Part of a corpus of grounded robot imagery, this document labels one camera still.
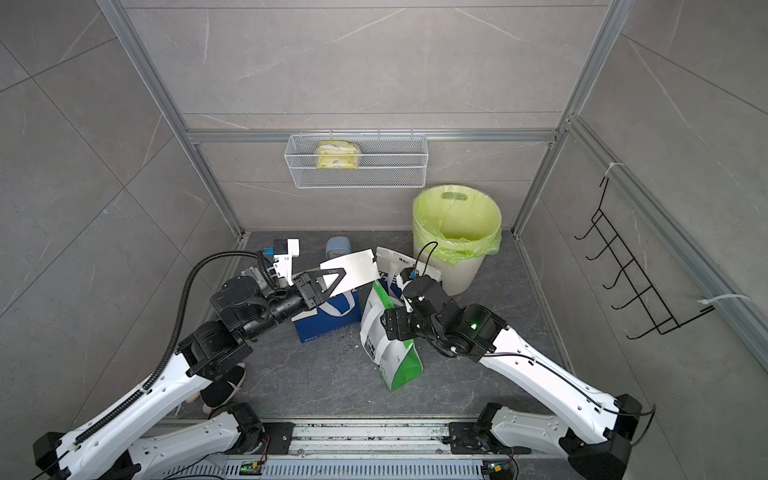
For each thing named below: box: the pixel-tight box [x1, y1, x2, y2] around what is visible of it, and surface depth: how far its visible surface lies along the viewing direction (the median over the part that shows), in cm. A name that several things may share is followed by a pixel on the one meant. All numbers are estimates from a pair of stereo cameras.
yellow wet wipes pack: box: [316, 140, 359, 169], surface depth 89 cm
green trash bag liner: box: [413, 184, 502, 266], surface depth 95 cm
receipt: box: [319, 248, 381, 298], surface depth 61 cm
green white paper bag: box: [360, 281, 424, 392], surface depth 73 cm
